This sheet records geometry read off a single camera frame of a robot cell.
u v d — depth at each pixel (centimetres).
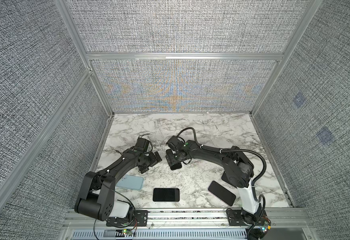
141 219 74
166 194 82
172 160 82
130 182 87
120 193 82
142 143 73
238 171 52
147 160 75
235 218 73
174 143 73
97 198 42
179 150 70
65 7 70
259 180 84
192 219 75
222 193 82
